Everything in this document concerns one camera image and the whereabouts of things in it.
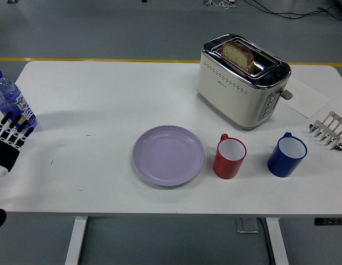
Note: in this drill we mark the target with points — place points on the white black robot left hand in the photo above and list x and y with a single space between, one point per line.
7 143

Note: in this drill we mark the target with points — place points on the lilac round plate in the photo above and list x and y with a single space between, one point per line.
168 156

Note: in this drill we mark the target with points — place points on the blue labelled water bottle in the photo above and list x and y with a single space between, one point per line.
13 100

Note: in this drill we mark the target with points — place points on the white table leg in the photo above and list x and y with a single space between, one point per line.
75 240
278 240

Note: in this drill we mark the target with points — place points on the red mug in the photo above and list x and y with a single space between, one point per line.
229 157

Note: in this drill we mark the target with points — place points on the cream chrome toaster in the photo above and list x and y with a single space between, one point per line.
242 85

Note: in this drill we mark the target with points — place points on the brown bread slice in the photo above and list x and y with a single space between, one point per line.
239 57

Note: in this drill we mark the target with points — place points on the grey floor socket box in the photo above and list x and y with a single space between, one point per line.
247 225

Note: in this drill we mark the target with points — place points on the blue mug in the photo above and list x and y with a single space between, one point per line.
286 155

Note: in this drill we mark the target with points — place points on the white paper sheet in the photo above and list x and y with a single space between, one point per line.
306 98

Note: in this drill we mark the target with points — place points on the silver metal toast rack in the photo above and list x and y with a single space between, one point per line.
331 131

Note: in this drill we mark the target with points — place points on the black table control panel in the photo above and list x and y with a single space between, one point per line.
331 221

